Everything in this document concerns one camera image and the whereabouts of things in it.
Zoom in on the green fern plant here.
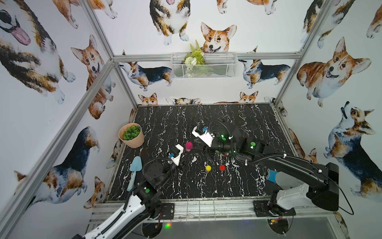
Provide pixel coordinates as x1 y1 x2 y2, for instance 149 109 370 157
184 40 206 76

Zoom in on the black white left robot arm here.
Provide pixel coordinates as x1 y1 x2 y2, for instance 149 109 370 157
73 154 185 239

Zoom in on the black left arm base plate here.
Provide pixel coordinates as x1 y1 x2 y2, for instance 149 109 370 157
155 203 175 221

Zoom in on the aluminium front rail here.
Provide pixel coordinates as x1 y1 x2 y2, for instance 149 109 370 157
89 198 333 227

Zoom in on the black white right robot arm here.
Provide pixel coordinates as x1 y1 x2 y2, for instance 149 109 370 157
192 119 340 217

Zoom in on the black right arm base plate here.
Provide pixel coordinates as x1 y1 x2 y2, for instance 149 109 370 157
253 200 296 218

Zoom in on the green moss plant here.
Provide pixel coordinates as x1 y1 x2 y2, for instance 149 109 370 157
122 125 141 141

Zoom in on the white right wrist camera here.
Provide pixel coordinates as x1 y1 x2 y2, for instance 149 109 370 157
192 124 214 147

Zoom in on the light blue silicone spatula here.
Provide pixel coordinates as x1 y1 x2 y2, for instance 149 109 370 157
127 156 142 192

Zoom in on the beige paper plant pot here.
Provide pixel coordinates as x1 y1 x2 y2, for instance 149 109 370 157
118 123 145 148

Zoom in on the white wire mesh basket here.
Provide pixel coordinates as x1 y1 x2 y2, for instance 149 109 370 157
171 53 238 79

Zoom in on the magenta paint jar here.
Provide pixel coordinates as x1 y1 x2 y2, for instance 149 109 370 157
185 141 193 151

